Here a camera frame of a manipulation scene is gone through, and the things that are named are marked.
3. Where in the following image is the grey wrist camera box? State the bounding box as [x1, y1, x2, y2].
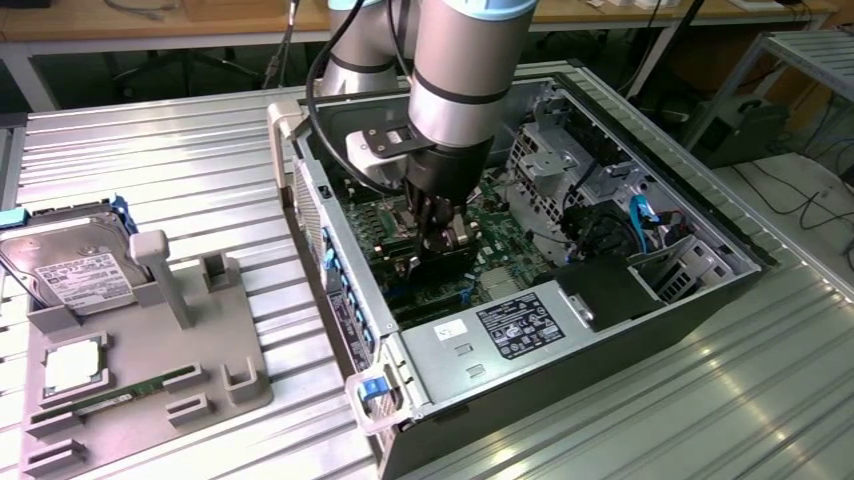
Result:
[345, 126, 437, 195]

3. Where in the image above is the metal slat shelf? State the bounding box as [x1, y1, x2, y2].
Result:
[680, 28, 854, 151]

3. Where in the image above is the perforated silver drive cage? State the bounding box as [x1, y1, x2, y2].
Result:
[505, 119, 602, 237]

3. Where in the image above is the open PC case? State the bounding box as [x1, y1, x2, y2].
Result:
[266, 72, 782, 480]

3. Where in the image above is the grey parts rack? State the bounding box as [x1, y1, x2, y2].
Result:
[19, 229, 275, 476]

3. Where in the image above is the green motherboard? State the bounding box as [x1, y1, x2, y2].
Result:
[337, 159, 555, 329]

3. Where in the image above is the silver hard disk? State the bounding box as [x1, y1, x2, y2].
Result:
[0, 212, 153, 317]

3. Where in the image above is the blue SATA wire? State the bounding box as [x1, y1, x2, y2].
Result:
[629, 194, 661, 257]

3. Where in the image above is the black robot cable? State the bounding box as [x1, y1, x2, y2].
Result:
[305, 0, 410, 197]

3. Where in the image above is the silver disk bay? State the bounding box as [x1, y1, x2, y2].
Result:
[630, 234, 737, 305]

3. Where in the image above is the black floor device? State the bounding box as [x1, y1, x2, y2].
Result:
[693, 98, 790, 170]

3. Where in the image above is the silver chipset heatsink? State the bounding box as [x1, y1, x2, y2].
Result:
[478, 269, 529, 297]

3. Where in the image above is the low-profile graphics card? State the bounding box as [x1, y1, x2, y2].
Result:
[373, 244, 481, 304]

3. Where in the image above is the green RAM stick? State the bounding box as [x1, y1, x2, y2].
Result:
[31, 367, 195, 422]

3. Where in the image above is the thin cable with connector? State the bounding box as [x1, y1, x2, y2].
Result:
[262, 0, 301, 90]

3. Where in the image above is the wooden desk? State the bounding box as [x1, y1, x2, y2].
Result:
[0, 0, 840, 114]

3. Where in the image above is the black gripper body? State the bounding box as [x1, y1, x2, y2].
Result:
[402, 138, 494, 205]

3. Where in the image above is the black plastic shroud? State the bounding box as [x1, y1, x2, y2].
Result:
[555, 254, 669, 335]

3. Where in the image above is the CPU chip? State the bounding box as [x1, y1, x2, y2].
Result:
[43, 342, 106, 395]

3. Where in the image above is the grey power supply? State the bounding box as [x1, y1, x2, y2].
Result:
[398, 278, 601, 407]

